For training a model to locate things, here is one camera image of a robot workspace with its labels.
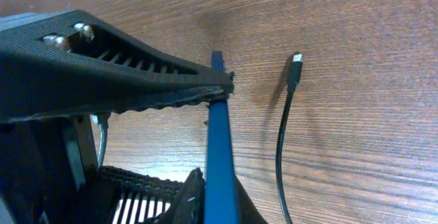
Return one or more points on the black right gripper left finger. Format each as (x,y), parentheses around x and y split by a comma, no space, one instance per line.
(69,63)

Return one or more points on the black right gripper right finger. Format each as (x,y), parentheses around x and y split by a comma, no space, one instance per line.
(120,196)

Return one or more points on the blue Galaxy smartphone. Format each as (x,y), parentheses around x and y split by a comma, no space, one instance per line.
(220,155)

